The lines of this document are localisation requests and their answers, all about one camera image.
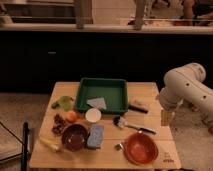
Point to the brown dried food pile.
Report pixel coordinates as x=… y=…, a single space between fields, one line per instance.
x=59 y=125

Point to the orange fruit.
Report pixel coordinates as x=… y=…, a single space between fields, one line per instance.
x=72 y=116

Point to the dish brush black handle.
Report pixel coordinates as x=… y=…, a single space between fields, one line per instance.
x=121 y=123

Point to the green plastic tray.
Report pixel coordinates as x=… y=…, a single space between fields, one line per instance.
x=113 y=91

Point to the white cup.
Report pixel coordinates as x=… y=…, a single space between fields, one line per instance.
x=93 y=115

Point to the dark purple bowl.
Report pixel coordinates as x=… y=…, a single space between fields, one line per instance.
x=74 y=137

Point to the small metal clip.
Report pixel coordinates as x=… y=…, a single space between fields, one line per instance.
x=119 y=146

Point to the grey cloth in tray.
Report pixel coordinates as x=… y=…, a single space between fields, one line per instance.
x=98 y=103

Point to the red bowl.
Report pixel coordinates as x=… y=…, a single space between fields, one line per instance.
x=140 y=149

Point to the black chair frame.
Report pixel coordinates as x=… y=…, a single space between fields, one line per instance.
x=24 y=154

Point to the wooden black eraser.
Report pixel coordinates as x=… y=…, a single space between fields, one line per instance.
x=137 y=106

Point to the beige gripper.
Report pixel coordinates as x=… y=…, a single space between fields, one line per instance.
x=166 y=117

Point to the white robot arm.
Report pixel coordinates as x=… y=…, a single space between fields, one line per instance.
x=186 y=83

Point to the blue sponge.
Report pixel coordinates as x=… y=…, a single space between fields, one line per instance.
x=95 y=136

